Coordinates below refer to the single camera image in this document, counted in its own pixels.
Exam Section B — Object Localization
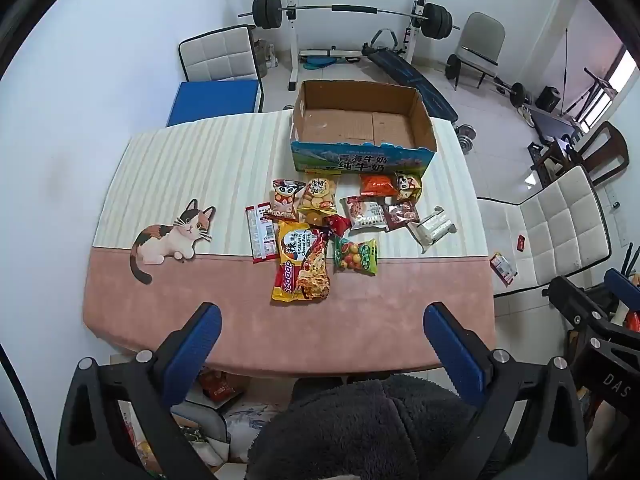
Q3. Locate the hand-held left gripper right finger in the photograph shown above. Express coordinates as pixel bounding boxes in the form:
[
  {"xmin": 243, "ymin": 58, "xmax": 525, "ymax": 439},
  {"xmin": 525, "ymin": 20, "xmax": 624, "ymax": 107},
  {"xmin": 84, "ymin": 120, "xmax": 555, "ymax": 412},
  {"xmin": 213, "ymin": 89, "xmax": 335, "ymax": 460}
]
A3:
[{"xmin": 423, "ymin": 302, "xmax": 589, "ymax": 480}]

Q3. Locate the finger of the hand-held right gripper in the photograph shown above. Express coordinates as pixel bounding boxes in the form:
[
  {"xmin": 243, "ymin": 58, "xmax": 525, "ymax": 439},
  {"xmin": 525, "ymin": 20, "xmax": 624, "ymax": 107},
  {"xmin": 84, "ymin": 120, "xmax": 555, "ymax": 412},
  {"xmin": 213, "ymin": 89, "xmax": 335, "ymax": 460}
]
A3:
[
  {"xmin": 602, "ymin": 268, "xmax": 640, "ymax": 311},
  {"xmin": 547, "ymin": 276, "xmax": 640, "ymax": 352}
]

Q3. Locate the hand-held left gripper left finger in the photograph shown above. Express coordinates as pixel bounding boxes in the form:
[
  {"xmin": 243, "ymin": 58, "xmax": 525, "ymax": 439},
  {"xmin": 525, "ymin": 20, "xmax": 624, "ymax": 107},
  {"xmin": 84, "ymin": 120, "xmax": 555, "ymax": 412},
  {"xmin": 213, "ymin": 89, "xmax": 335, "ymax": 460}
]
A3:
[{"xmin": 56, "ymin": 302, "xmax": 223, "ymax": 480}]

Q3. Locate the small red snack packet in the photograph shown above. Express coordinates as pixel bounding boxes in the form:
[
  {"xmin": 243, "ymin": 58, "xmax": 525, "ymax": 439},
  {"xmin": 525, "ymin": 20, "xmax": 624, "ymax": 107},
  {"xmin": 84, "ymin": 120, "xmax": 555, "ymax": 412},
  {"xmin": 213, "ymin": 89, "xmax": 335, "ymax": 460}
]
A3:
[{"xmin": 325, "ymin": 214, "xmax": 354, "ymax": 237}]

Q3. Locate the clear packet with orange pastry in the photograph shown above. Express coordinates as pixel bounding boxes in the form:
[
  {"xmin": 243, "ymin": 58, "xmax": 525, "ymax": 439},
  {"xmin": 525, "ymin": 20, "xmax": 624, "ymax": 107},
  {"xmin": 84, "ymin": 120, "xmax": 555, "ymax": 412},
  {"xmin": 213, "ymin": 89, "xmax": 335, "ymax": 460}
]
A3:
[{"xmin": 304, "ymin": 207, "xmax": 332, "ymax": 229}]

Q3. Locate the printed cardboard box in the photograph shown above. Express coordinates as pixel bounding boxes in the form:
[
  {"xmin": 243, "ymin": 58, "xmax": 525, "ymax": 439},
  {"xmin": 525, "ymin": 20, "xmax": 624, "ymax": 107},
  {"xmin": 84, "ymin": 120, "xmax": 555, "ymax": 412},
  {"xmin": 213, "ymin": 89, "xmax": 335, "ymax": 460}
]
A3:
[{"xmin": 290, "ymin": 79, "xmax": 438, "ymax": 173}]

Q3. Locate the red and white snack packet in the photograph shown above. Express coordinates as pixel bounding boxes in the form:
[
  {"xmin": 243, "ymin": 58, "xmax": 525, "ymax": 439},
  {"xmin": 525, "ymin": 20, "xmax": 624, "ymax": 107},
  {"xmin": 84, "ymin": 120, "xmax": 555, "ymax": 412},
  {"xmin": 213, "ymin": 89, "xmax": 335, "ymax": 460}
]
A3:
[{"xmin": 489, "ymin": 252, "xmax": 519, "ymax": 287}]

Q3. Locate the white padded chair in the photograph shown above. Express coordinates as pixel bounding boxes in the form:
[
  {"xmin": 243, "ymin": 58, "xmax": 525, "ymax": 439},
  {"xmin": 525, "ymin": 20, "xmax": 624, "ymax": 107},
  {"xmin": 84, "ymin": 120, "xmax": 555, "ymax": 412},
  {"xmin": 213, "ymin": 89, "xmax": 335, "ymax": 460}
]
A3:
[
  {"xmin": 178, "ymin": 25, "xmax": 266, "ymax": 114},
  {"xmin": 475, "ymin": 164, "xmax": 614, "ymax": 301}
]

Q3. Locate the white plastic bag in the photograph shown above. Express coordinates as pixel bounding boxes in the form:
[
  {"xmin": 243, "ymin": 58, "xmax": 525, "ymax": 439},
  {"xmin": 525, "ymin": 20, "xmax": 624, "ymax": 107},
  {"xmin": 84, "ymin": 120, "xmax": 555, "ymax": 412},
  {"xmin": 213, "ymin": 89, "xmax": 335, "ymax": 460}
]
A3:
[{"xmin": 170, "ymin": 400, "xmax": 282, "ymax": 467}]

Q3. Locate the person's dark fleece clothing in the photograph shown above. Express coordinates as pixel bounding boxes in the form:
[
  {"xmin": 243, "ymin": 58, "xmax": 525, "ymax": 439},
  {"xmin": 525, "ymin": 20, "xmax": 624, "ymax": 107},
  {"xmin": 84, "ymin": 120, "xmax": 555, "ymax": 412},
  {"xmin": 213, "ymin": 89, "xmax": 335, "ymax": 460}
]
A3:
[{"xmin": 246, "ymin": 374, "xmax": 513, "ymax": 480}]

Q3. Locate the white wrapped snack packet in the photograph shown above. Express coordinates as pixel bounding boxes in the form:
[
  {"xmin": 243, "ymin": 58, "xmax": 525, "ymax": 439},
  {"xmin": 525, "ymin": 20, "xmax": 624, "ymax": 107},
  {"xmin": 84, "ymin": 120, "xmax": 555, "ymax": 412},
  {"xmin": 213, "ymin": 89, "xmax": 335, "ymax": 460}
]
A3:
[{"xmin": 407, "ymin": 205, "xmax": 457, "ymax": 254}]

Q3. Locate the long red snack packet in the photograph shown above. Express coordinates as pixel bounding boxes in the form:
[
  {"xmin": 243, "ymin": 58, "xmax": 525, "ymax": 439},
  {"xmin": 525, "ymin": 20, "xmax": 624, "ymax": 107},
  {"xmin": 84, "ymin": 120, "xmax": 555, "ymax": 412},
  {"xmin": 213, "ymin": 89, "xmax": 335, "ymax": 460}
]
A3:
[{"xmin": 244, "ymin": 202, "xmax": 279, "ymax": 264}]

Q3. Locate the yellow noodle packet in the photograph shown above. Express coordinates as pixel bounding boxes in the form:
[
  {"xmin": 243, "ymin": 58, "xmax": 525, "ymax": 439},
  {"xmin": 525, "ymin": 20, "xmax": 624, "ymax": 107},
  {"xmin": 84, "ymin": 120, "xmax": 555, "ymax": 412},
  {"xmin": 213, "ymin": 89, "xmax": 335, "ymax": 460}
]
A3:
[{"xmin": 271, "ymin": 220, "xmax": 332, "ymax": 304}]

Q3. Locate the green candy packet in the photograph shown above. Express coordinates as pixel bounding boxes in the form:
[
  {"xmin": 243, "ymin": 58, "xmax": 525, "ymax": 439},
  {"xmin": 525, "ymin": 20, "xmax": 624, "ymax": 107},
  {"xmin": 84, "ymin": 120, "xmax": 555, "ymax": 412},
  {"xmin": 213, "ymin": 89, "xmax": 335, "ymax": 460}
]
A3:
[{"xmin": 333, "ymin": 237, "xmax": 379, "ymax": 276}]

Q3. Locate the dark wooden chair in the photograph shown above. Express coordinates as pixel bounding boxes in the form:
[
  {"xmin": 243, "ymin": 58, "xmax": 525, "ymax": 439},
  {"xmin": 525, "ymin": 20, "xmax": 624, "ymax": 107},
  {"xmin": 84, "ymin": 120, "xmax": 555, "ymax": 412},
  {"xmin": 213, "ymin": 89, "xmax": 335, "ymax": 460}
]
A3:
[{"xmin": 528, "ymin": 121, "xmax": 630, "ymax": 189}]

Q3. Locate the brown snack packet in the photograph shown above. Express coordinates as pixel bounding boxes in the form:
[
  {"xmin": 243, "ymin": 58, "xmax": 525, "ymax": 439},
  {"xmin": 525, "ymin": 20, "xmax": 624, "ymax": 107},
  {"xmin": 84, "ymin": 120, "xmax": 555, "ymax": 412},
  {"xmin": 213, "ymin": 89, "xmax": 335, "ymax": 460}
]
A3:
[{"xmin": 382, "ymin": 200, "xmax": 421, "ymax": 231}]

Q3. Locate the white cookie packet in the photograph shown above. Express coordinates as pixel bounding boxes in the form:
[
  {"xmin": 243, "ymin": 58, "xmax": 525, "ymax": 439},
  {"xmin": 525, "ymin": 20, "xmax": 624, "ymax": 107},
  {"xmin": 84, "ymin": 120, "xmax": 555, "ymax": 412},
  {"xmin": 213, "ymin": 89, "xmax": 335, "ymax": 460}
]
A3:
[{"xmin": 341, "ymin": 196, "xmax": 389, "ymax": 231}]

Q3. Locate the yellow panda snack packet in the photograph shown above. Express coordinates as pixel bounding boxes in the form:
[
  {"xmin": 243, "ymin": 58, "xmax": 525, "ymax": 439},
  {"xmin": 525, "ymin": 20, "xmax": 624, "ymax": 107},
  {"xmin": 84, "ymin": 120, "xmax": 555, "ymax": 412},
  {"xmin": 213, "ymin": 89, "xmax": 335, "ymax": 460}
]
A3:
[{"xmin": 396, "ymin": 171, "xmax": 424, "ymax": 201}]

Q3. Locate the owl cartoon snack packet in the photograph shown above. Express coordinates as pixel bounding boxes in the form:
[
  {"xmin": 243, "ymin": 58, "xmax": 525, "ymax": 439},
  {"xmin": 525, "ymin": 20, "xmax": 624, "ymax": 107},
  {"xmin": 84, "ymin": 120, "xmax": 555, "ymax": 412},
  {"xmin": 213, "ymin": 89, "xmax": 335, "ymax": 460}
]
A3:
[{"xmin": 271, "ymin": 178, "xmax": 301, "ymax": 222}]

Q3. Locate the orange snack packet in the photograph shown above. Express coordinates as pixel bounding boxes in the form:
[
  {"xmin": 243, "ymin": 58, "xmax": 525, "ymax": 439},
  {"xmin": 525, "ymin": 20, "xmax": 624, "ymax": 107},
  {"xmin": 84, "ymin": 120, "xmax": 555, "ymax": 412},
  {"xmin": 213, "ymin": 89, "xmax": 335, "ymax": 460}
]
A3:
[{"xmin": 359, "ymin": 173, "xmax": 399, "ymax": 199}]

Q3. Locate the striped cat print tablecloth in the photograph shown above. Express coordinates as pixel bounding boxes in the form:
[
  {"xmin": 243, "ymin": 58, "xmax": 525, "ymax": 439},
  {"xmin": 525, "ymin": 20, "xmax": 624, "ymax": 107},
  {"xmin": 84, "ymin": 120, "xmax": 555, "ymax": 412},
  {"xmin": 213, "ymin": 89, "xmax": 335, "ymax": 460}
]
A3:
[{"xmin": 82, "ymin": 109, "xmax": 497, "ymax": 377}]

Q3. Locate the yellow biscuit packet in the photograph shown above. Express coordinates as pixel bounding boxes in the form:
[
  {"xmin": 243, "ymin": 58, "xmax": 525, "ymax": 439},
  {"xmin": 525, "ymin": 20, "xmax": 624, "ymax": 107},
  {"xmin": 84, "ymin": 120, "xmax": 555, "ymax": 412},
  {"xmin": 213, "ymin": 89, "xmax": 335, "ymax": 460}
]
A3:
[{"xmin": 298, "ymin": 175, "xmax": 337, "ymax": 211}]

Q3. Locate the black tripod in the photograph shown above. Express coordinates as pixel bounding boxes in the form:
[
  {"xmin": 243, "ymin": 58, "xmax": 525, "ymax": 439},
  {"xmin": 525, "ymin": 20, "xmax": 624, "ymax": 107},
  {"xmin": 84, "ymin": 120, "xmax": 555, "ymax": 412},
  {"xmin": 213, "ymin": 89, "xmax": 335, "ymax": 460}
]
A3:
[{"xmin": 564, "ymin": 67, "xmax": 624, "ymax": 122}]

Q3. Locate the metal dumbbell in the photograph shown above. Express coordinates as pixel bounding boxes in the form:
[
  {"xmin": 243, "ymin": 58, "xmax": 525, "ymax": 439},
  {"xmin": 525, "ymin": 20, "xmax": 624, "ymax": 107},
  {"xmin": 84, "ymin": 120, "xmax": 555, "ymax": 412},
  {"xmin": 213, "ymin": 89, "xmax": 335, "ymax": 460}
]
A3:
[{"xmin": 455, "ymin": 124, "xmax": 479, "ymax": 154}]

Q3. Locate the black speaker box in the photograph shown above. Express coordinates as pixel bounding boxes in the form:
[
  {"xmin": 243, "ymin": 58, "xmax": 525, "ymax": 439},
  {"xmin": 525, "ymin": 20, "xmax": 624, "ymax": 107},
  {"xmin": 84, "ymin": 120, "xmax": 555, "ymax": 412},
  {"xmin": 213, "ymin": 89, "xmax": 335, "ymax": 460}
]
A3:
[{"xmin": 536, "ymin": 86, "xmax": 561, "ymax": 113}]

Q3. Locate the blue folded mat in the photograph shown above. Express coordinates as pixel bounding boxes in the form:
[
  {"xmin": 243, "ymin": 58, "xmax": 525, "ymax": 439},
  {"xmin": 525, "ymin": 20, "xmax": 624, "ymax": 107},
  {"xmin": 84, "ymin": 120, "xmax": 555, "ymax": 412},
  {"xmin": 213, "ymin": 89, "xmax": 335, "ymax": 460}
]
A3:
[{"xmin": 166, "ymin": 81, "xmax": 264, "ymax": 127}]

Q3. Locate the small barbell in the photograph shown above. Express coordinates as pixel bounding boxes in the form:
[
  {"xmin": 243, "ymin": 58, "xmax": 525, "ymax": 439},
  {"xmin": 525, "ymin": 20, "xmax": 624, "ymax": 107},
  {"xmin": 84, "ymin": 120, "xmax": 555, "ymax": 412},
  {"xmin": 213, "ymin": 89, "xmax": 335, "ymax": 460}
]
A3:
[{"xmin": 444, "ymin": 53, "xmax": 527, "ymax": 109}]

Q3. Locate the black sit-up bench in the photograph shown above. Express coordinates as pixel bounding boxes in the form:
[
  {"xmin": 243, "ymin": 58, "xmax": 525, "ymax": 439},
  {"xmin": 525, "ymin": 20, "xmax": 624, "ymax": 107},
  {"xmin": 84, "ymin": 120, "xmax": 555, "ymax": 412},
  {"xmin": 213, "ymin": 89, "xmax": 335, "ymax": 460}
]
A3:
[{"xmin": 361, "ymin": 27, "xmax": 459, "ymax": 124}]

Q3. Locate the grey chair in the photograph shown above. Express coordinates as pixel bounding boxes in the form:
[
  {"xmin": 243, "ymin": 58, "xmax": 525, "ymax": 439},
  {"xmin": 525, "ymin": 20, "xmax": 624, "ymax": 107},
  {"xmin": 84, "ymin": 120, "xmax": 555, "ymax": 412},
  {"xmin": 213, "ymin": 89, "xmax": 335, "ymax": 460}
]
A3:
[{"xmin": 452, "ymin": 11, "xmax": 506, "ymax": 92}]

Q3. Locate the white squat rack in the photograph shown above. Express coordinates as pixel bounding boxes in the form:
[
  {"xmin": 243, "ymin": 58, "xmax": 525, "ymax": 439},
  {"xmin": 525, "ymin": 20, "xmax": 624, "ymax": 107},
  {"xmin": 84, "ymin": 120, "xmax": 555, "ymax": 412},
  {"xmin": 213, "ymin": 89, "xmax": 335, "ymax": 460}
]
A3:
[{"xmin": 281, "ymin": 0, "xmax": 434, "ymax": 92}]

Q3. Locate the barbell with black plates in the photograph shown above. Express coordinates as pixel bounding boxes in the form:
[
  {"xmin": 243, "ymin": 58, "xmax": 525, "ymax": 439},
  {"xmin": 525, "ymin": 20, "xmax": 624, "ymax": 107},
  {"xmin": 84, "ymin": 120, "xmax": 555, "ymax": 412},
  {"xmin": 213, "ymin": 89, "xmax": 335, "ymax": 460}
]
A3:
[{"xmin": 237, "ymin": 0, "xmax": 461, "ymax": 41}]

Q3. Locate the black cable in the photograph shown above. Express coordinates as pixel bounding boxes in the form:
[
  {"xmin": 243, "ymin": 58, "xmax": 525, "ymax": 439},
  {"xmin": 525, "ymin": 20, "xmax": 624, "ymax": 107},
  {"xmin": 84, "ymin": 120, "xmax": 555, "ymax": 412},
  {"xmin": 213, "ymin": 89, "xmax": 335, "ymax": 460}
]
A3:
[{"xmin": 0, "ymin": 344, "xmax": 42, "ymax": 463}]

